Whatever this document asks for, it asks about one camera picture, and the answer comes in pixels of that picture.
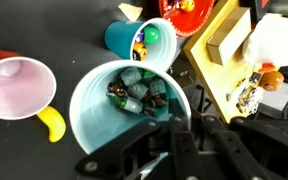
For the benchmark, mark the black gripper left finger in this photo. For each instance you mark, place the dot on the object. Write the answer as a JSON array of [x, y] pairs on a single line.
[[184, 150]]

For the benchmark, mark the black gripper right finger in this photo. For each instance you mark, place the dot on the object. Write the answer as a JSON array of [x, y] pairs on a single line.
[[230, 146]]

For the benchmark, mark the green foil candy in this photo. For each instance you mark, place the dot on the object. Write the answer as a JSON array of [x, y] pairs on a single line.
[[130, 76], [138, 90], [127, 103], [158, 87]]

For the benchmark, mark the blue plastic cup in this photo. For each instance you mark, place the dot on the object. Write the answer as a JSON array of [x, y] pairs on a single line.
[[120, 40], [94, 120]]

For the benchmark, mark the red plastic cup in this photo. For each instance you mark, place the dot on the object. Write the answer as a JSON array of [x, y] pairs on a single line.
[[17, 86]]

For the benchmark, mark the crumpled clear plastic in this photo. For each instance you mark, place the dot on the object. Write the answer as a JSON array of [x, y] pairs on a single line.
[[250, 98]]

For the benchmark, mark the brown ball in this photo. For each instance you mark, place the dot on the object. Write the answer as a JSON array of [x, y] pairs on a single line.
[[272, 80]]

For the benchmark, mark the orange black candy ball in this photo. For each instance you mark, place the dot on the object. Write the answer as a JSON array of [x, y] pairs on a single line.
[[139, 51]]

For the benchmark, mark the small tan cardboard box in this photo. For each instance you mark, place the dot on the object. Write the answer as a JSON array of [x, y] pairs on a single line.
[[229, 36]]

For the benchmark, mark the white plush chicken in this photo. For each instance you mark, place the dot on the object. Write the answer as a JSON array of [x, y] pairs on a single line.
[[277, 43]]

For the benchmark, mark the green candy ball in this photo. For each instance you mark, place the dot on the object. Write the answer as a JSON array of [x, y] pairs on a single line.
[[150, 35]]

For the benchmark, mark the red bowl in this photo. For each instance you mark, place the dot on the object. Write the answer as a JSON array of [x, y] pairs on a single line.
[[197, 20]]

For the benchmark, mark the yellow toy banana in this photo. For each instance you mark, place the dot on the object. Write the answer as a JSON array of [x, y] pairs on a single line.
[[54, 125]]

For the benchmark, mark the small cardboard scrap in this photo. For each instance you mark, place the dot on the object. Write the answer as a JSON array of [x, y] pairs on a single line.
[[130, 10]]

